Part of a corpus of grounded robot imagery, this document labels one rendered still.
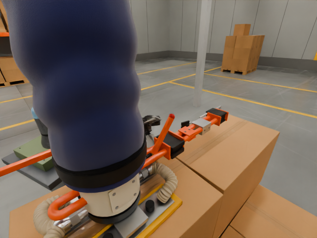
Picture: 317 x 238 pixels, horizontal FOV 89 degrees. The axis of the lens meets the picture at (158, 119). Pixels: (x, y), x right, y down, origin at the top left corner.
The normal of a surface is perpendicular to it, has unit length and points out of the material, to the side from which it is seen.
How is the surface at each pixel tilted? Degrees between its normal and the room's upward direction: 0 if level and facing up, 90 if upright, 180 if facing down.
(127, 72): 72
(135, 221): 1
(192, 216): 1
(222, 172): 0
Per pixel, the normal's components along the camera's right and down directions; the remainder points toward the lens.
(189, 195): -0.01, -0.88
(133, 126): 0.87, -0.04
